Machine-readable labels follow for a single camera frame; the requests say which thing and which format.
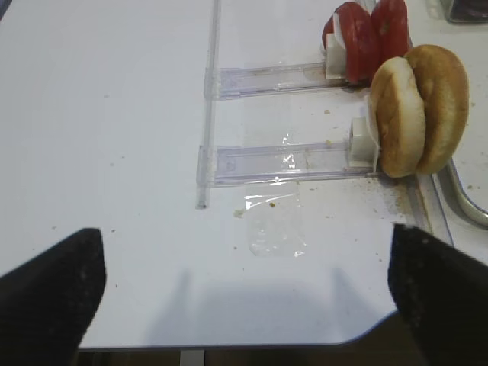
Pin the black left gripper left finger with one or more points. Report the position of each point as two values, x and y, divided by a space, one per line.
48 303

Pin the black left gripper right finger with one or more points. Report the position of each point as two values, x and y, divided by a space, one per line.
441 295

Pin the bun slice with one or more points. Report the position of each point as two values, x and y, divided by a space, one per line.
399 113
444 88

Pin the tomato slice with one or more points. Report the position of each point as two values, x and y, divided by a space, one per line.
390 21
362 49

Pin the white tomato pusher block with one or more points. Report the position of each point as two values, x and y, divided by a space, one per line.
335 58

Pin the left clear tray guide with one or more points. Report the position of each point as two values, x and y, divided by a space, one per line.
426 207

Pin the metal baking tray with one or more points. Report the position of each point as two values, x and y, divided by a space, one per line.
467 36

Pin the white bun pusher block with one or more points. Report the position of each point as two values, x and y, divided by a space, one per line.
363 145

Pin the clear plastic stop rod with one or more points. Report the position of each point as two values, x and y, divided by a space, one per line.
210 96

